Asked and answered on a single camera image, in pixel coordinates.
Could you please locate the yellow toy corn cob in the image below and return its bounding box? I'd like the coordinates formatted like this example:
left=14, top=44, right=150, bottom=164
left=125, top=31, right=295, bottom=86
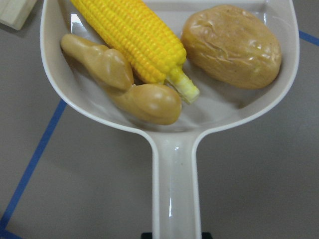
left=72, top=0, right=200, bottom=104

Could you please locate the tan toy ginger root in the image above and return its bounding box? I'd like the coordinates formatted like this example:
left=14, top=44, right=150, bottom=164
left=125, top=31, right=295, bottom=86
left=60, top=34, right=182, bottom=125

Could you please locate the beige plastic dustpan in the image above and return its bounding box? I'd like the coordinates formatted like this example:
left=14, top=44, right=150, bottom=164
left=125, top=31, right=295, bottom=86
left=40, top=0, right=299, bottom=239

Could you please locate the brown toy potato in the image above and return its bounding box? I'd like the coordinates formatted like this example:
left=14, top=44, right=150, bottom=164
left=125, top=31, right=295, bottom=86
left=181, top=4, right=282, bottom=89

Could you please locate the bamboo cutting board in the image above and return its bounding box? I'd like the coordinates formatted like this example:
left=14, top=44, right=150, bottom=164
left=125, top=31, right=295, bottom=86
left=0, top=0, right=37, bottom=30

